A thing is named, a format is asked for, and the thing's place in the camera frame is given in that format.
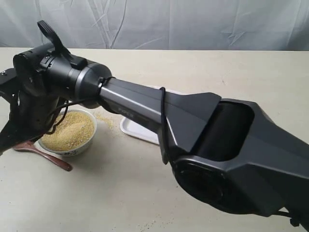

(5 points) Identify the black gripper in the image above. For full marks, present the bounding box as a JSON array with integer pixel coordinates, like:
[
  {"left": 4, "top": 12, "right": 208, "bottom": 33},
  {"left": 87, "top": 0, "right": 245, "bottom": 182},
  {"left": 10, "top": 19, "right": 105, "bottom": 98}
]
[{"left": 0, "top": 93, "right": 59, "bottom": 155}]

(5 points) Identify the white rectangular plastic tray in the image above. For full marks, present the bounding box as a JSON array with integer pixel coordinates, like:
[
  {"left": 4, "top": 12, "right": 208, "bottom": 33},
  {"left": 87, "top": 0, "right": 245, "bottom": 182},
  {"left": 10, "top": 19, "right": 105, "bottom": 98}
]
[{"left": 120, "top": 85, "right": 184, "bottom": 145}]

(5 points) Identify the white wrinkled backdrop curtain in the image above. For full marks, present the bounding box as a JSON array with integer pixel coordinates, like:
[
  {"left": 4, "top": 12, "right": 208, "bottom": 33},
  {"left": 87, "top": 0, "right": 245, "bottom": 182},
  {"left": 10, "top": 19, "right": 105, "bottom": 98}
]
[{"left": 0, "top": 0, "right": 309, "bottom": 51}]

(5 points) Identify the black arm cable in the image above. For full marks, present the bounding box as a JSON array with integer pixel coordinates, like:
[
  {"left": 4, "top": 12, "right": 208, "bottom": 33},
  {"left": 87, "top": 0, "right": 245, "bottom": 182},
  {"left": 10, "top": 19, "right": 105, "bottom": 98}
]
[{"left": 36, "top": 20, "right": 174, "bottom": 165}]

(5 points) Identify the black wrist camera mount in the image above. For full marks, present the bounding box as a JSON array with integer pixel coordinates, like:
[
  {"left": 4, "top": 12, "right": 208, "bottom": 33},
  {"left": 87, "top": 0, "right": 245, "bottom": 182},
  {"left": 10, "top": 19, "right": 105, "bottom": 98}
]
[{"left": 0, "top": 68, "right": 21, "bottom": 103}]

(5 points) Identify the white patterned ceramic bowl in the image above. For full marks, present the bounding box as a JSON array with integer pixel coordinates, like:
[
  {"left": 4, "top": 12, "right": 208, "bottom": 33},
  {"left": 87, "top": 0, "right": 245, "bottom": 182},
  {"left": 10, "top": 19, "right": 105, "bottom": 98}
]
[{"left": 39, "top": 109, "right": 97, "bottom": 157}]

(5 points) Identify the brown wooden spoon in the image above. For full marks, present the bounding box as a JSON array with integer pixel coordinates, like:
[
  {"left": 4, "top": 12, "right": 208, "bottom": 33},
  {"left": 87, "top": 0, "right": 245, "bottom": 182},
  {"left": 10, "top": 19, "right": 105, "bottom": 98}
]
[{"left": 13, "top": 141, "right": 73, "bottom": 172}]

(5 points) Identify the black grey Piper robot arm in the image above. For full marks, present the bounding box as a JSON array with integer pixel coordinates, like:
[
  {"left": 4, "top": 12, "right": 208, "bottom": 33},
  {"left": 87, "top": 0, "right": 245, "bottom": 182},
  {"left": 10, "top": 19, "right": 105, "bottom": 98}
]
[{"left": 0, "top": 43, "right": 309, "bottom": 229}]

